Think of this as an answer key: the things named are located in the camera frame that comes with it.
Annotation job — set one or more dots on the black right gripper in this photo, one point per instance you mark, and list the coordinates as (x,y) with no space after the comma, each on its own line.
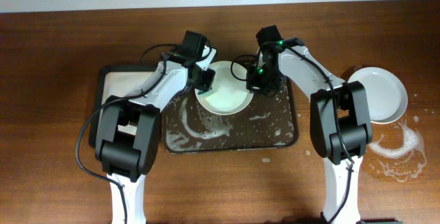
(254,85)

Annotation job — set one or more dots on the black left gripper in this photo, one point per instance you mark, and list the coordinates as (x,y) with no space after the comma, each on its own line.
(208,82)

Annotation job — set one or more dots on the white plate with red stain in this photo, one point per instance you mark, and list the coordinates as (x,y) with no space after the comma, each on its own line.
(386,95)

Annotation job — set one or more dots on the green yellow sponge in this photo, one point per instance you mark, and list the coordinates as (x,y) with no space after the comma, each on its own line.
(200,92)

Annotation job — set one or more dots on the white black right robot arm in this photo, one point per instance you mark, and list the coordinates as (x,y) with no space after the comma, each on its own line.
(340,124)

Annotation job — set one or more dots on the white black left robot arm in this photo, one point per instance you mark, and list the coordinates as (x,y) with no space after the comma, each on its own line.
(126,130)

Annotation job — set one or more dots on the dark brown plastic tray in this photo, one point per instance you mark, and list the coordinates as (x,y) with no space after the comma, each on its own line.
(265,123)

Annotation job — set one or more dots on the grey tray with soapy water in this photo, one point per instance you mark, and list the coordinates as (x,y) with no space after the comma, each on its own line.
(119,80)

